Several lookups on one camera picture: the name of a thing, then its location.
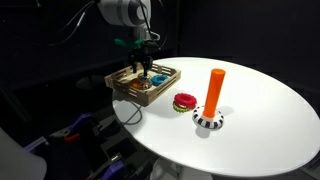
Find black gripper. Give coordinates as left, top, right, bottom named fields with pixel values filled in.
left=128, top=44, right=159, bottom=78

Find transparent plastic toy ring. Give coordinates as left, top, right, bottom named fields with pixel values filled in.
left=137, top=73, right=153, bottom=89

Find light wooden slatted tray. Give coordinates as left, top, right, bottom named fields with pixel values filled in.
left=104, top=62, right=182, bottom=108

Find orange peg with striped base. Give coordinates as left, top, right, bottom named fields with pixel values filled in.
left=191, top=68, right=227, bottom=131

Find purple clamp with orange tip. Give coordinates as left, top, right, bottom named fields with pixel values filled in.
left=63, top=112, right=98, bottom=143

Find black box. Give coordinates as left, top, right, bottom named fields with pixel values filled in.
left=99, top=136, right=138, bottom=162

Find white rounded object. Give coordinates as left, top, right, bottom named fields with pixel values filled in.
left=0, top=128, right=48, bottom=180

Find orange knobbly toy ring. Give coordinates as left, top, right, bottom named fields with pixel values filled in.
left=129, top=78, right=151, bottom=91

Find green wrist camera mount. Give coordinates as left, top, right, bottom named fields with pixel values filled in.
left=113, top=37, right=146, bottom=51

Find red knobbly toy ring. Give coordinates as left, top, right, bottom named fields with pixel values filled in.
left=173, top=92, right=198, bottom=109

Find lime green toy ring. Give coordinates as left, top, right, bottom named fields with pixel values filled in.
left=172, top=101, right=195, bottom=114

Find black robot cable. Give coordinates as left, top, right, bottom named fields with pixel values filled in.
left=33, top=0, right=99, bottom=48

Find white table pedestal foot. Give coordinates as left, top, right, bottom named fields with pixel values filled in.
left=149, top=156, right=214, bottom=180

